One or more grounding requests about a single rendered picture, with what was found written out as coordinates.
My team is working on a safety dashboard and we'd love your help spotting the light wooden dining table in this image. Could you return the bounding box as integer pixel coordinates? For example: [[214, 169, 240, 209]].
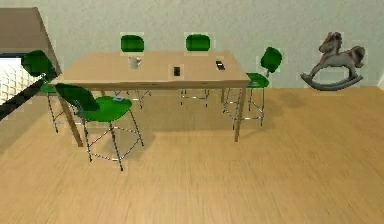
[[58, 50, 252, 148]]

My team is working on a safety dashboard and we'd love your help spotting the green chair with metal legs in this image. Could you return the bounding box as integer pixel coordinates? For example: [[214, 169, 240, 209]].
[[54, 83, 145, 172], [114, 34, 153, 110], [179, 33, 212, 108], [222, 46, 283, 131], [21, 49, 68, 134]]

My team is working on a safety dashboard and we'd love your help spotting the grey rocking horse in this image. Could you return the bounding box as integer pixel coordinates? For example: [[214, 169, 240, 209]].
[[300, 31, 367, 92]]

